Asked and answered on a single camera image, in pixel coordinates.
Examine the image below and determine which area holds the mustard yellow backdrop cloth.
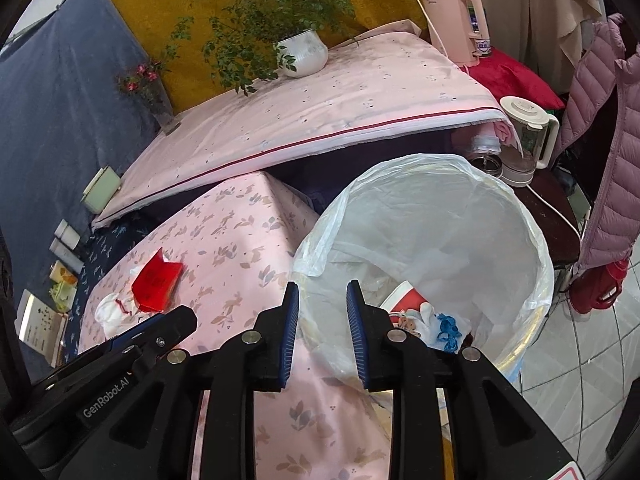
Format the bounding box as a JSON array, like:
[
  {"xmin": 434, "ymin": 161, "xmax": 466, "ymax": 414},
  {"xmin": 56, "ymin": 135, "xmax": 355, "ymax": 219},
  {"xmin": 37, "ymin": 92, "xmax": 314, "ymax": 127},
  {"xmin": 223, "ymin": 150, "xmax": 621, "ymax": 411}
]
[{"xmin": 95, "ymin": 0, "xmax": 431, "ymax": 116}]

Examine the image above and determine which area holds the white round jar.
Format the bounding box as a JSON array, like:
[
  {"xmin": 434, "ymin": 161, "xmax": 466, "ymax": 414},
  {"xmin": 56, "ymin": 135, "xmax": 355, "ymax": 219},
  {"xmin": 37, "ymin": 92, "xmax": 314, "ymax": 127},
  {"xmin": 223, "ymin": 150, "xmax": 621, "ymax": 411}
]
[{"xmin": 55, "ymin": 220, "xmax": 81, "ymax": 248}]

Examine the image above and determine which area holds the white flat printed box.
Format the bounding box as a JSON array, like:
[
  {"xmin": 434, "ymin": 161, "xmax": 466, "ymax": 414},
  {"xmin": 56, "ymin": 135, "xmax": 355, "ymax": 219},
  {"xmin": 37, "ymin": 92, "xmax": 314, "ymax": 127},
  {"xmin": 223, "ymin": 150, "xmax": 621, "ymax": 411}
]
[{"xmin": 17, "ymin": 290, "xmax": 68, "ymax": 366}]

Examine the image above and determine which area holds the pink down jacket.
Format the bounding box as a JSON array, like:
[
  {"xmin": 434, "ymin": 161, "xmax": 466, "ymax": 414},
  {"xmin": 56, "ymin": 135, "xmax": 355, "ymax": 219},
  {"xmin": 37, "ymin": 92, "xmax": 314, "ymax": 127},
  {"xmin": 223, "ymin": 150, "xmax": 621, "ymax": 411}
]
[{"xmin": 550, "ymin": 12, "xmax": 640, "ymax": 271}]

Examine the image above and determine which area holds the small metal pot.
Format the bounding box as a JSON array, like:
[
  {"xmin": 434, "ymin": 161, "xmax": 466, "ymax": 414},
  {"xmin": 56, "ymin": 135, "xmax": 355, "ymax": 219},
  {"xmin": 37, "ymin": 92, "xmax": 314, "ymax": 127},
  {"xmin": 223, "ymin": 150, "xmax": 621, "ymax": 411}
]
[{"xmin": 467, "ymin": 152, "xmax": 503, "ymax": 176}]

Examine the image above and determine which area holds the beige curtain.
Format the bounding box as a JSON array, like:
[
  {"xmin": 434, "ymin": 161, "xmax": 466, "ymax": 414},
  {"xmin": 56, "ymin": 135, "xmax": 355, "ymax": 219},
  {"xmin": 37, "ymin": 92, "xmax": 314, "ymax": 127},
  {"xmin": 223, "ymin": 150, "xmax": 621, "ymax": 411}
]
[{"xmin": 425, "ymin": 0, "xmax": 608, "ymax": 96}]

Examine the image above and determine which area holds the red packet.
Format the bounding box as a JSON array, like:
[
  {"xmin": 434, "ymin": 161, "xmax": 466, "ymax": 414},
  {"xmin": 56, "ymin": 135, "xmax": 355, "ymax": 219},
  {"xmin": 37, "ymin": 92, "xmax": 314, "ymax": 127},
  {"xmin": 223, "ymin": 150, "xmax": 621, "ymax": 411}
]
[{"xmin": 131, "ymin": 247, "xmax": 183, "ymax": 312}]

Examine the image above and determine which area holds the dark round side table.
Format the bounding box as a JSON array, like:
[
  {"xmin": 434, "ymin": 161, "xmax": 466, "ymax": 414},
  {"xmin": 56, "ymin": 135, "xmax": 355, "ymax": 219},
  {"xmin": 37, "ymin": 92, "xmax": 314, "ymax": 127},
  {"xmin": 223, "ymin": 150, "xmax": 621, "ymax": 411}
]
[{"xmin": 510, "ymin": 170, "xmax": 583, "ymax": 266}]

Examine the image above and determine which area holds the blue wrapper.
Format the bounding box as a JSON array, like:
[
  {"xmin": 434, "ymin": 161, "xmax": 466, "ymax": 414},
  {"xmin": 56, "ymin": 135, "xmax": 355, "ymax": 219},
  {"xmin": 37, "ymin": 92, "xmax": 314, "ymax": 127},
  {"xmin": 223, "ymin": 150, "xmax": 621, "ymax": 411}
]
[{"xmin": 434, "ymin": 312, "xmax": 463, "ymax": 354}]

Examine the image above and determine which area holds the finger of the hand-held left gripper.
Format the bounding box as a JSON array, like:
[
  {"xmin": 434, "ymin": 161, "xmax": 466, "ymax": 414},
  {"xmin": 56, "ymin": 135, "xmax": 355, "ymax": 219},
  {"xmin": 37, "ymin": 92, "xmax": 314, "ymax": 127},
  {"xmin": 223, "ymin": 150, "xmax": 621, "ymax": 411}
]
[{"xmin": 106, "ymin": 304, "xmax": 198, "ymax": 359}]

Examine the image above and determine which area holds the green paper packet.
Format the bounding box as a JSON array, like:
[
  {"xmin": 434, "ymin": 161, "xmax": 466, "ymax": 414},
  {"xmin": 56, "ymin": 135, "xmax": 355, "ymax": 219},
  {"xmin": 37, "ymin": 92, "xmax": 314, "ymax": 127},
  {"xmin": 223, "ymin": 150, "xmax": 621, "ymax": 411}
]
[{"xmin": 50, "ymin": 282, "xmax": 76, "ymax": 306}]

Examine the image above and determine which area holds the small yellow printed box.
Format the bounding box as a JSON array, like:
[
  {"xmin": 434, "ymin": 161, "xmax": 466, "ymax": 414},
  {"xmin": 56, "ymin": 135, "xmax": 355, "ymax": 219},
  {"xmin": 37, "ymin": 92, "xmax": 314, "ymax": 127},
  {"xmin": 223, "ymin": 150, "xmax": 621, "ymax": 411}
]
[{"xmin": 49, "ymin": 261, "xmax": 78, "ymax": 286}]

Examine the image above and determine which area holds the green plant in white pot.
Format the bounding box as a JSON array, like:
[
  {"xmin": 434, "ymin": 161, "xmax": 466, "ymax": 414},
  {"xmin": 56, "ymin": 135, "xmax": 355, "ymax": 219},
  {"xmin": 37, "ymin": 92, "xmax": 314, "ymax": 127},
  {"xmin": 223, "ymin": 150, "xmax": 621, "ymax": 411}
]
[{"xmin": 172, "ymin": 0, "xmax": 361, "ymax": 96}]

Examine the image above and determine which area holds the pink water dispenser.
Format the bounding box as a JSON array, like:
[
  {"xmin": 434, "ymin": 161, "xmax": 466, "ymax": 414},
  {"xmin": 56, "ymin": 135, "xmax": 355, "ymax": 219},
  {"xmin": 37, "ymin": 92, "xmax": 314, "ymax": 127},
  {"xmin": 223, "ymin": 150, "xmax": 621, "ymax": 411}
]
[{"xmin": 421, "ymin": 0, "xmax": 493, "ymax": 67}]

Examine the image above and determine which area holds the trash bin with white bag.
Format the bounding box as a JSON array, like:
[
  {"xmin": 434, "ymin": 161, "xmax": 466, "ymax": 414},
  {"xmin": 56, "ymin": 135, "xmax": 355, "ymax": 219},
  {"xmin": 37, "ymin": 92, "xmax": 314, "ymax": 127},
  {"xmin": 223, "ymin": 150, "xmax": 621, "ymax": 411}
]
[{"xmin": 292, "ymin": 152, "xmax": 556, "ymax": 396}]

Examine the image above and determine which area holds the pale green tissue box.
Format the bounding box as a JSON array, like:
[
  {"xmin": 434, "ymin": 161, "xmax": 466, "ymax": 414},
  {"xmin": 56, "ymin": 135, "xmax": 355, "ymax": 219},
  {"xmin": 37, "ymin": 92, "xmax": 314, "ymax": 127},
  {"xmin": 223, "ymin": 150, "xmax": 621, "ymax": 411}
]
[{"xmin": 81, "ymin": 166, "xmax": 122, "ymax": 213}]

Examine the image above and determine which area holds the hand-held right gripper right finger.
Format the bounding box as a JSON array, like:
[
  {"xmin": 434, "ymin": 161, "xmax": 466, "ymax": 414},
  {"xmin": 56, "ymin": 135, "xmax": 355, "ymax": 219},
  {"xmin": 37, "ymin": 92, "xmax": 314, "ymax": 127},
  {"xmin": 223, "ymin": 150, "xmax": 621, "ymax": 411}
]
[{"xmin": 345, "ymin": 280, "xmax": 577, "ymax": 480}]

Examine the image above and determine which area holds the navy floral cloth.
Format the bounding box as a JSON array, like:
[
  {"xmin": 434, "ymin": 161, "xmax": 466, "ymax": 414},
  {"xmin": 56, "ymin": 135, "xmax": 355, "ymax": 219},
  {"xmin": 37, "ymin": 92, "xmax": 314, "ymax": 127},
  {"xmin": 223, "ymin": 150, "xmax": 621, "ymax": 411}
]
[{"xmin": 62, "ymin": 220, "xmax": 151, "ymax": 361}]

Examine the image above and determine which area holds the red cloth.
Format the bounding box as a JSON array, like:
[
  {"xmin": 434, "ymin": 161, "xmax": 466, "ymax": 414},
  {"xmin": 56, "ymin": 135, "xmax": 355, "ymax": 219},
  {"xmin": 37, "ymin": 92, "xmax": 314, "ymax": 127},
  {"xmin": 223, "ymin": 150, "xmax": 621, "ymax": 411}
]
[{"xmin": 467, "ymin": 47, "xmax": 566, "ymax": 111}]

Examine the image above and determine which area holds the blue backdrop cloth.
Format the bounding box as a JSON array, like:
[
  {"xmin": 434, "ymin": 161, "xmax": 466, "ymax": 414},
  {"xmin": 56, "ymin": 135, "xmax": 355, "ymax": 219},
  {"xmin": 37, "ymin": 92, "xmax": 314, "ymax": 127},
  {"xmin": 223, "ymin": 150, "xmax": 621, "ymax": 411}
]
[{"xmin": 0, "ymin": 0, "xmax": 166, "ymax": 321}]

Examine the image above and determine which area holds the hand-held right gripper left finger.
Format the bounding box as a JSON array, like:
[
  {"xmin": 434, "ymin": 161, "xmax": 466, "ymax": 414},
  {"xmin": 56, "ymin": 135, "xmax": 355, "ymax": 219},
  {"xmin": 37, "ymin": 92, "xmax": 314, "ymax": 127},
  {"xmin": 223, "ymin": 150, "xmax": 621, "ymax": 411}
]
[{"xmin": 90, "ymin": 282, "xmax": 301, "ymax": 480}]

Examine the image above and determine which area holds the pink dotted sheet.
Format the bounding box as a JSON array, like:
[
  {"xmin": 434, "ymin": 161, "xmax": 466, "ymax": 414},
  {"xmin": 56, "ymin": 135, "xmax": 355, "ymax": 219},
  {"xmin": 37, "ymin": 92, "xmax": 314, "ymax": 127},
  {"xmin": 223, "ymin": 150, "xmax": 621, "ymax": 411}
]
[{"xmin": 92, "ymin": 20, "xmax": 506, "ymax": 228}]

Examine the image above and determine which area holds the glass vase with pink flowers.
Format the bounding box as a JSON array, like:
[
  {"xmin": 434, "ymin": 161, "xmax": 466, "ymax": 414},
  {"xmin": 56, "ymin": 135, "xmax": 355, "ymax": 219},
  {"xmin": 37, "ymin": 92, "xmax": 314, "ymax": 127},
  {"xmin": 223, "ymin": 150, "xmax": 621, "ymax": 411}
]
[{"xmin": 117, "ymin": 60, "xmax": 181, "ymax": 133}]

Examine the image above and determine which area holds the pink rabbit print tablecloth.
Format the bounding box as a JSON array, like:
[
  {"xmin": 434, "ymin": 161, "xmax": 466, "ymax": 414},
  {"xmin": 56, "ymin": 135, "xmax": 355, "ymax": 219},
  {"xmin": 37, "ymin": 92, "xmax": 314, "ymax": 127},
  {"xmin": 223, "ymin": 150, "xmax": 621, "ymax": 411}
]
[{"xmin": 77, "ymin": 170, "xmax": 396, "ymax": 480}]

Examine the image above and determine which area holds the white kettle cable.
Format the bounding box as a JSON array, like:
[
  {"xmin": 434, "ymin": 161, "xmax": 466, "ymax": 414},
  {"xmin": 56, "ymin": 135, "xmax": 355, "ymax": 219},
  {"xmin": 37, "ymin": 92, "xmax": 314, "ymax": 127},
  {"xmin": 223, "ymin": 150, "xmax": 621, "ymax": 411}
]
[{"xmin": 527, "ymin": 185, "xmax": 586, "ymax": 241}]

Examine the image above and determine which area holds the red thermos flask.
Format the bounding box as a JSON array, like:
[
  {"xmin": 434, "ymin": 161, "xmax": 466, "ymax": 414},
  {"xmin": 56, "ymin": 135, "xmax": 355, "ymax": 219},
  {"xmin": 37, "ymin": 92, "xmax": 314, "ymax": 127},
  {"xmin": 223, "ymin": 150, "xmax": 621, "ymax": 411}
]
[{"xmin": 570, "ymin": 257, "xmax": 631, "ymax": 316}]

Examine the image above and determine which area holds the white electric kettle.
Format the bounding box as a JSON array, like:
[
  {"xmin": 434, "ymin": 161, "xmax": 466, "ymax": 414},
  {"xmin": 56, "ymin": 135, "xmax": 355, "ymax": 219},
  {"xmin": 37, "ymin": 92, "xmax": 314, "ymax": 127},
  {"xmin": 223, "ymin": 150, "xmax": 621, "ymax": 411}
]
[{"xmin": 499, "ymin": 95, "xmax": 560, "ymax": 188}]

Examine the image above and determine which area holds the red and cream sock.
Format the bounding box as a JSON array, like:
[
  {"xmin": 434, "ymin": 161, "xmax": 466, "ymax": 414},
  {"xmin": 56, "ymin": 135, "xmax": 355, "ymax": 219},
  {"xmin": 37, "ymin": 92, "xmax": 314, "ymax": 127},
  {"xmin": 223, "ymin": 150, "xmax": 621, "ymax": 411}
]
[{"xmin": 382, "ymin": 282, "xmax": 436, "ymax": 321}]

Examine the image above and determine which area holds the white tissue with red string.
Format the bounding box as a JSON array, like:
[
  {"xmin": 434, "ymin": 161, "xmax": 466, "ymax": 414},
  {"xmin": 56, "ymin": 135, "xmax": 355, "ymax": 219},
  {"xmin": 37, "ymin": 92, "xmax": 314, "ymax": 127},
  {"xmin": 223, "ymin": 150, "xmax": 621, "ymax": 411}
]
[{"xmin": 94, "ymin": 290, "xmax": 143, "ymax": 338}]

